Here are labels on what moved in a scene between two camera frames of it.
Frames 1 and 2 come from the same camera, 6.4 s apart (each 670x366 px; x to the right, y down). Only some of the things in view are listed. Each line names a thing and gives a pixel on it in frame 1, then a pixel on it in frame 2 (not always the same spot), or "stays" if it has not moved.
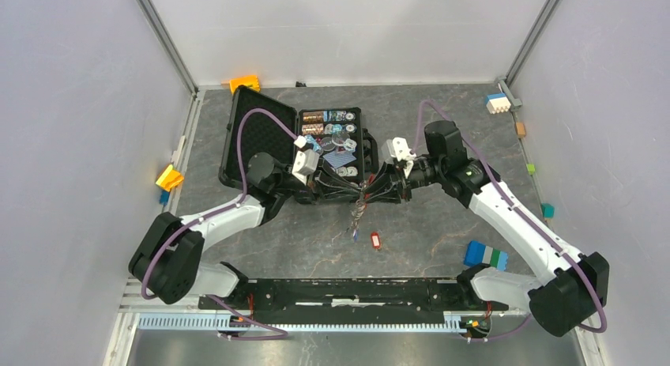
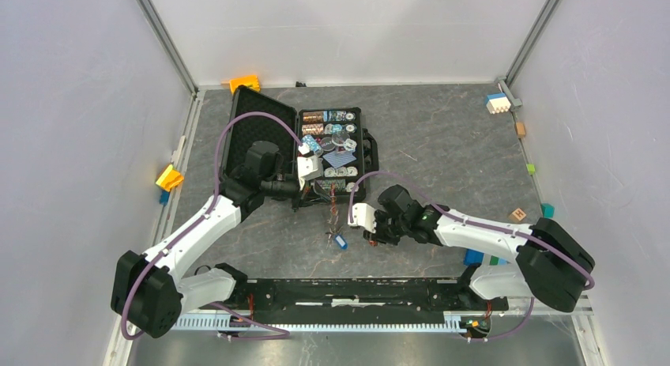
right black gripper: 400,186 → 379,216
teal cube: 548,210 stays
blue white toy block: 498,103 stays
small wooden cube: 521,130 stays
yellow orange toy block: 170,179 stays
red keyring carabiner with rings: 361,203 → 333,218
